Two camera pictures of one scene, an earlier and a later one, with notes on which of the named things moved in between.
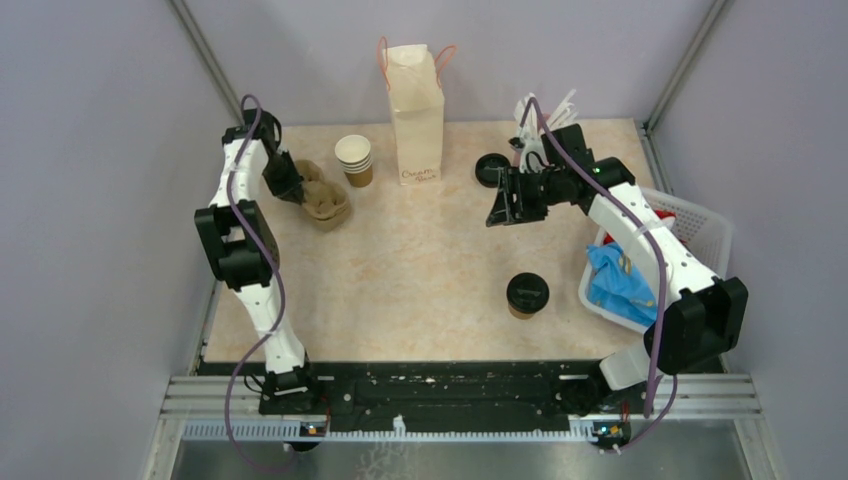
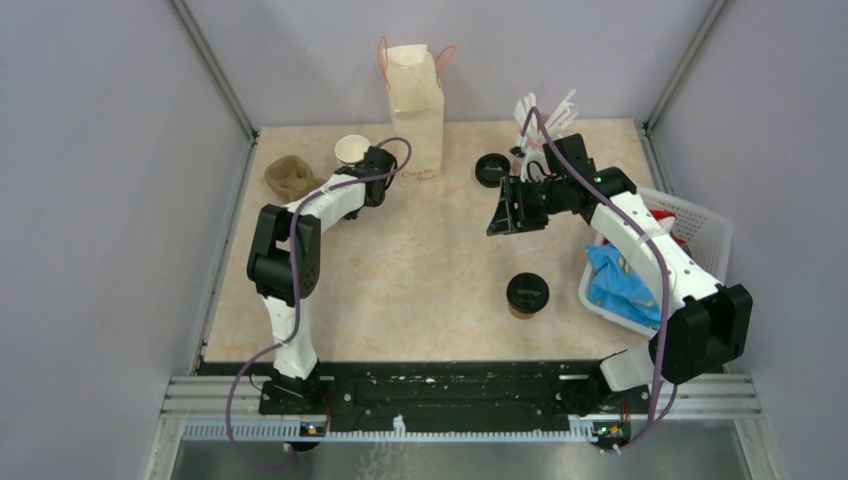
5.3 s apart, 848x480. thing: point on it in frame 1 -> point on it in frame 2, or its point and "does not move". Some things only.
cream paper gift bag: (413, 77) does not move
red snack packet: (665, 213) does not move
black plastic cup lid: (528, 292) does not move
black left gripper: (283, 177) -> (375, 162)
